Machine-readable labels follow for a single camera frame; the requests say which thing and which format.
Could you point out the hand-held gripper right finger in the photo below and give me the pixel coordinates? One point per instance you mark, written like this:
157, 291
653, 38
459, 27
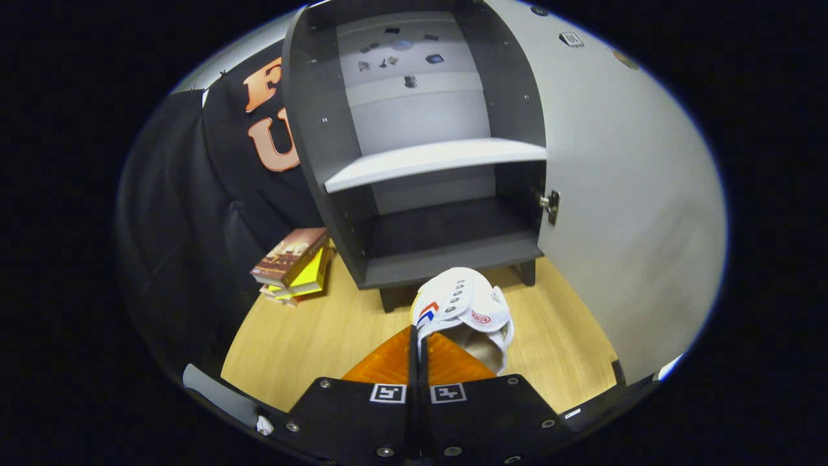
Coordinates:
479, 421

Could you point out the brown cover book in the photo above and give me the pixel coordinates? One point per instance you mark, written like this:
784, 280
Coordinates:
288, 254

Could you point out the beige shoe cabinet door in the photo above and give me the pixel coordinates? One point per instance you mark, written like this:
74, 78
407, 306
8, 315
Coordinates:
634, 226

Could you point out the metal door hinge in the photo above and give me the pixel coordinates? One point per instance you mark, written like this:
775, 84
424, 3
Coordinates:
551, 204

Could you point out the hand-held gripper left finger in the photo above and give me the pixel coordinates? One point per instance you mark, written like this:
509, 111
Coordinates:
362, 421

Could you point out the white cabinet shelf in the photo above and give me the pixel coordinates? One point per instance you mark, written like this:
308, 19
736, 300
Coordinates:
433, 158

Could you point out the white canvas shoe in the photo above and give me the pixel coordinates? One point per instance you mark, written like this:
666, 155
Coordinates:
466, 298

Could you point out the black backdrop cloth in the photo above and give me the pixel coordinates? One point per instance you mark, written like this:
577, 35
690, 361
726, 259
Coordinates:
181, 226

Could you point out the thin pale book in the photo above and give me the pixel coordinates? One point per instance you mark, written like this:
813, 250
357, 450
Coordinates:
279, 298

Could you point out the yellow book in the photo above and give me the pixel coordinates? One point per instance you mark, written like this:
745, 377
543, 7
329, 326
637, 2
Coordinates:
309, 275

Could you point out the grey shoe cabinet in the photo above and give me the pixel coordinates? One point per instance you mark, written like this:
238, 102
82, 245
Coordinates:
310, 129

